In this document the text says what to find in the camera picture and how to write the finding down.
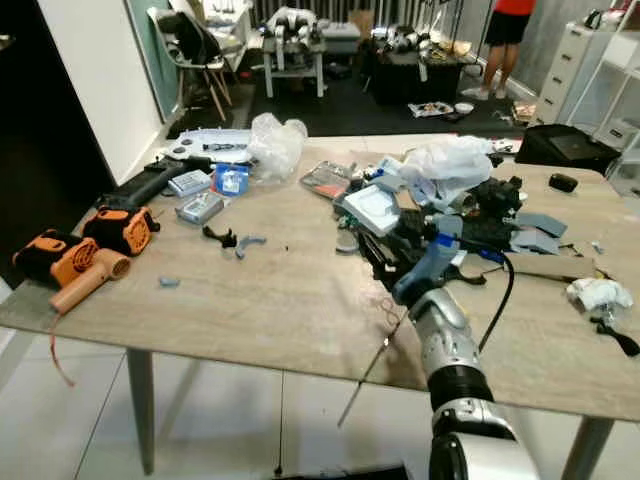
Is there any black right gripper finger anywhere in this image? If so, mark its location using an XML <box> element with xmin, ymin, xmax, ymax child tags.
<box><xmin>370</xmin><ymin>202</ymin><xmax>415</xmax><ymax>235</ymax></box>
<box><xmin>342</xmin><ymin>224</ymin><xmax>379</xmax><ymax>267</ymax></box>

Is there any white square box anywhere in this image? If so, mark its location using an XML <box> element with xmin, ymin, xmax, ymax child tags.
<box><xmin>340</xmin><ymin>185</ymin><xmax>407</xmax><ymax>237</ymax></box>

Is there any red rubber band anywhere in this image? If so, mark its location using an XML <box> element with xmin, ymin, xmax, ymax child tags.
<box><xmin>380</xmin><ymin>298</ymin><xmax>403</xmax><ymax>327</ymax></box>

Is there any red grey packet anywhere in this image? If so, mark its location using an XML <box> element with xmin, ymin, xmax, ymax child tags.
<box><xmin>300</xmin><ymin>160</ymin><xmax>357</xmax><ymax>201</ymax></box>

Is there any white plastic bag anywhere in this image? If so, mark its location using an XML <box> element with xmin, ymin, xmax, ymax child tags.
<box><xmin>400</xmin><ymin>136</ymin><xmax>497</xmax><ymax>207</ymax></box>

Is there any curved blue-grey part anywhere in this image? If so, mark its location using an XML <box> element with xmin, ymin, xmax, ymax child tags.
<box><xmin>236</xmin><ymin>236</ymin><xmax>269</xmax><ymax>261</ymax></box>

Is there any black mechanical assembly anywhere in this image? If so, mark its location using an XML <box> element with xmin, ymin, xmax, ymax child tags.
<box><xmin>474</xmin><ymin>178</ymin><xmax>527</xmax><ymax>227</ymax></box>

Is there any printed paper sheet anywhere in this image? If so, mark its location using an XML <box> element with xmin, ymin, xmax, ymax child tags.
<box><xmin>408</xmin><ymin>101</ymin><xmax>455</xmax><ymax>119</ymax></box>

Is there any thin metal rod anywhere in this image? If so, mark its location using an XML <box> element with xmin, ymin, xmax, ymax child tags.
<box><xmin>338</xmin><ymin>305</ymin><xmax>411</xmax><ymax>429</ymax></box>

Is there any clear plastic bag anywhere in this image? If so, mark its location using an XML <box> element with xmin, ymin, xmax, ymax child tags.
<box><xmin>248</xmin><ymin>113</ymin><xmax>309</xmax><ymax>184</ymax></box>

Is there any small black part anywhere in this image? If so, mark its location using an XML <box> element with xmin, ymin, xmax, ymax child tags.
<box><xmin>203</xmin><ymin>226</ymin><xmax>239</xmax><ymax>251</ymax></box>

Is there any small blue box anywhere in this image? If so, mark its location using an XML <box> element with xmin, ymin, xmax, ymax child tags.
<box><xmin>212</xmin><ymin>163</ymin><xmax>251</xmax><ymax>198</ymax></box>

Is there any black low table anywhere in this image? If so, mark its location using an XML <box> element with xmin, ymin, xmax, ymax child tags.
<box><xmin>365</xmin><ymin>30</ymin><xmax>481</xmax><ymax>106</ymax></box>

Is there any grey flat plate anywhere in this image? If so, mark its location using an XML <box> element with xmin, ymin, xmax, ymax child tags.
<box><xmin>510</xmin><ymin>212</ymin><xmax>571</xmax><ymax>256</ymax></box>

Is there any clear plastic case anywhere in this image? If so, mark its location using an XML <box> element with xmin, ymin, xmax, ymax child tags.
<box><xmin>175</xmin><ymin>192</ymin><xmax>227</xmax><ymax>226</ymax></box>
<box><xmin>168</xmin><ymin>170</ymin><xmax>213</xmax><ymax>198</ymax></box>

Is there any brown cardboard piece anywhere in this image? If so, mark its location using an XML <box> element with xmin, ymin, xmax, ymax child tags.
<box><xmin>490</xmin><ymin>250</ymin><xmax>601</xmax><ymax>282</ymax></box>

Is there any white plastic tray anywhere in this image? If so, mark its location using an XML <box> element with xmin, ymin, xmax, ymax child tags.
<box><xmin>168</xmin><ymin>130</ymin><xmax>257</xmax><ymax>167</ymax></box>

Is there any black bag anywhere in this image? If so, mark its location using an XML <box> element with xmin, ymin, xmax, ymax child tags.
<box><xmin>515</xmin><ymin>124</ymin><xmax>623</xmax><ymax>176</ymax></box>

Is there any white stool with robot parts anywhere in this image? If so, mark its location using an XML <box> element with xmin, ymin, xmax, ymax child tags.
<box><xmin>260</xmin><ymin>8</ymin><xmax>329</xmax><ymax>99</ymax></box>

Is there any crumpled white tissue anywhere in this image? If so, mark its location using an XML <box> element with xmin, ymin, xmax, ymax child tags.
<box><xmin>565</xmin><ymin>278</ymin><xmax>633</xmax><ymax>313</ymax></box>

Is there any person in red shirt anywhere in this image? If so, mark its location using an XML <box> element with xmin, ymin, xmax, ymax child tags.
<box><xmin>460</xmin><ymin>0</ymin><xmax>537</xmax><ymax>101</ymax></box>

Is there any white drawer cabinet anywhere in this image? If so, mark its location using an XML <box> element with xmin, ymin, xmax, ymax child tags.
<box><xmin>535</xmin><ymin>22</ymin><xmax>611</xmax><ymax>126</ymax></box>

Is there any white chair with black clothes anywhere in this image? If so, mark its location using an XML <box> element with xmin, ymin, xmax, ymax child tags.
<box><xmin>148</xmin><ymin>5</ymin><xmax>233</xmax><ymax>123</ymax></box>

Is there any white shelf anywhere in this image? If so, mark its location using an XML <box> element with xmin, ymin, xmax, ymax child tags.
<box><xmin>585</xmin><ymin>0</ymin><xmax>640</xmax><ymax>196</ymax></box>

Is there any grey table leg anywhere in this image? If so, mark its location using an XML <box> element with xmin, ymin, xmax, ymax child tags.
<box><xmin>560</xmin><ymin>416</ymin><xmax>617</xmax><ymax>480</ymax></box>
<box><xmin>125</xmin><ymin>348</ymin><xmax>157</xmax><ymax>477</ymax></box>

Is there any orange black heat gun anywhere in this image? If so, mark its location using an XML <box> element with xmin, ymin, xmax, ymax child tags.
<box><xmin>12</xmin><ymin>230</ymin><xmax>133</xmax><ymax>317</ymax></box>

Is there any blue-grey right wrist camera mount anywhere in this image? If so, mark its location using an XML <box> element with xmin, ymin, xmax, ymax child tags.
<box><xmin>392</xmin><ymin>228</ymin><xmax>463</xmax><ymax>305</ymax></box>

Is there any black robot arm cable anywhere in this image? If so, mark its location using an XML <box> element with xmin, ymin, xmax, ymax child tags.
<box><xmin>474</xmin><ymin>244</ymin><xmax>517</xmax><ymax>353</ymax></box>

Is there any black strap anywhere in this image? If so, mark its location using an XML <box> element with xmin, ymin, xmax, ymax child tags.
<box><xmin>592</xmin><ymin>315</ymin><xmax>640</xmax><ymax>359</ymax></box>

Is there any orange cord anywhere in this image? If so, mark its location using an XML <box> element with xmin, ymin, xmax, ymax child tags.
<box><xmin>48</xmin><ymin>312</ymin><xmax>77</xmax><ymax>389</ymax></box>

